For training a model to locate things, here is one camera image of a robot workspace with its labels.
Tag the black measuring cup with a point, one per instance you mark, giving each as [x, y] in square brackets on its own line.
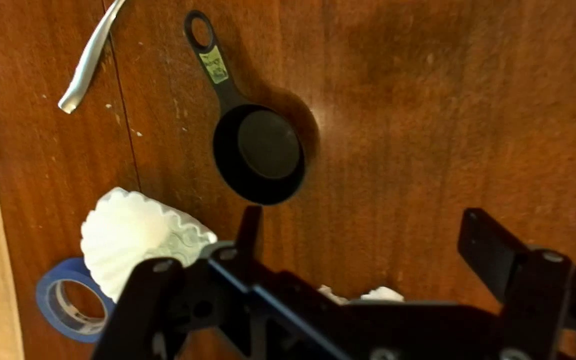
[260, 151]

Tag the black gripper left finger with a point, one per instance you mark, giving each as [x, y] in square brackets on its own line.
[161, 307]

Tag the silver metal spoon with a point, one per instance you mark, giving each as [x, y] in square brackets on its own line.
[90, 56]

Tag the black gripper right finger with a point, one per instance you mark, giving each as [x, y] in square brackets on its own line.
[534, 301]

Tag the blue masking tape roll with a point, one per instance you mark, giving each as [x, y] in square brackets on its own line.
[50, 302]

